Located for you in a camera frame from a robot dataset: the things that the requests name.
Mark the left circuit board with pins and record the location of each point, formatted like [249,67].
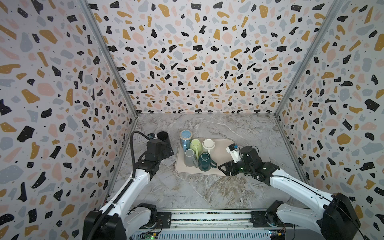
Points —
[148,236]

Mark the dark green faceted mug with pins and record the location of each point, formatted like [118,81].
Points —
[206,162]

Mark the blue butterfly mug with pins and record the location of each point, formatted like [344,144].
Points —
[185,138]

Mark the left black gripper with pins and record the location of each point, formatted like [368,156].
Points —
[167,154]

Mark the white cream mug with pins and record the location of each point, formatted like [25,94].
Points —
[208,145]

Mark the light green mug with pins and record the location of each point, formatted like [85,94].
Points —
[196,146]

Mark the right circuit board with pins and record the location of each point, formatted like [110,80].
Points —
[277,234]

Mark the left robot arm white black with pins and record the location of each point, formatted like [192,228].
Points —
[118,220]

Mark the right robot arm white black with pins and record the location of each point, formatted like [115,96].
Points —
[332,216]

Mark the grey mug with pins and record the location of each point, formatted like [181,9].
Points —
[190,159]

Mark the black mug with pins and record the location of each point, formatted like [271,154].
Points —
[164,136]

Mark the circuit board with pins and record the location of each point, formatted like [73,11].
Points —
[277,234]
[148,236]

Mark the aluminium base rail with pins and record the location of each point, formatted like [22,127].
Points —
[221,224]

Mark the beige plastic tray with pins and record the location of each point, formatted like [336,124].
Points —
[219,155]

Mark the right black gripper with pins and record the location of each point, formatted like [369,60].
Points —
[231,163]

